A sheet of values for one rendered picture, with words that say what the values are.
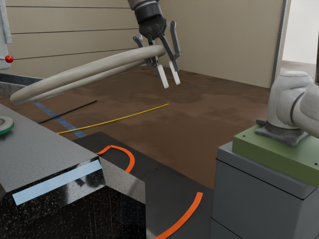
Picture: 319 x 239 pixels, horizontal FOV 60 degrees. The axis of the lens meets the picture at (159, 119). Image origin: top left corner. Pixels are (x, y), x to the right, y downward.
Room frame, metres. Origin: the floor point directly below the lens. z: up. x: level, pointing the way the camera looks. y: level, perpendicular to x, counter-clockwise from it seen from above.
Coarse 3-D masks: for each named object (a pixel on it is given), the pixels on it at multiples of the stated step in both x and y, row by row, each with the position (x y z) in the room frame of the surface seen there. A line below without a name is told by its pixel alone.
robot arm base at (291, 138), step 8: (256, 120) 1.20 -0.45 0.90; (264, 120) 1.17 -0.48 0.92; (264, 128) 1.12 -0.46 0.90; (272, 128) 1.07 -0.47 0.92; (280, 128) 1.04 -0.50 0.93; (264, 136) 1.08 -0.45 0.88; (272, 136) 1.06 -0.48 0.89; (280, 136) 1.04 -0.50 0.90; (288, 136) 1.03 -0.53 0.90; (296, 136) 1.03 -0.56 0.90; (304, 136) 1.05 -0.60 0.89; (288, 144) 1.00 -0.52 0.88; (296, 144) 0.99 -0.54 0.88
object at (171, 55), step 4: (156, 28) 0.81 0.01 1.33; (160, 32) 0.81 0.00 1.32; (160, 36) 0.81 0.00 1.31; (164, 36) 0.83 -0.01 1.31; (164, 40) 0.81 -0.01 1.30; (164, 44) 0.81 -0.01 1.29; (168, 44) 0.82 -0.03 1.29; (168, 48) 0.81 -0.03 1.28; (168, 52) 0.81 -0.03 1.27; (172, 52) 0.82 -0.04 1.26; (172, 56) 0.80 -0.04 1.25; (172, 60) 0.80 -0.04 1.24
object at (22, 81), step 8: (0, 80) 1.17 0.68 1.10; (8, 80) 1.15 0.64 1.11; (16, 80) 1.12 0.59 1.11; (24, 80) 1.10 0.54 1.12; (32, 80) 1.07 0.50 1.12; (40, 80) 1.05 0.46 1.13; (0, 88) 0.99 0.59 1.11; (8, 88) 0.97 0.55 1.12; (16, 88) 0.95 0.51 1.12; (8, 96) 0.98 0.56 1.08
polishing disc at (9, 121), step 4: (0, 116) 1.27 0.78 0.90; (4, 116) 1.27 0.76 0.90; (0, 120) 1.21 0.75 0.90; (4, 120) 1.21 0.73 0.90; (8, 120) 1.21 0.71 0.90; (12, 120) 1.22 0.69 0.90; (0, 124) 1.17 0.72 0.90; (4, 124) 1.17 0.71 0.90; (8, 124) 1.17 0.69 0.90; (0, 128) 1.12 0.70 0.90; (4, 128) 1.14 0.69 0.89
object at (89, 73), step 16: (144, 48) 0.72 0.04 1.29; (160, 48) 0.78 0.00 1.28; (96, 64) 0.64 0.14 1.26; (112, 64) 0.65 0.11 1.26; (128, 64) 1.06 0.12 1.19; (48, 80) 0.62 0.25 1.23; (64, 80) 0.62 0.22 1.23; (80, 80) 1.05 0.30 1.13; (96, 80) 1.07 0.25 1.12; (16, 96) 0.67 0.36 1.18; (32, 96) 0.64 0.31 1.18; (48, 96) 0.95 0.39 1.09
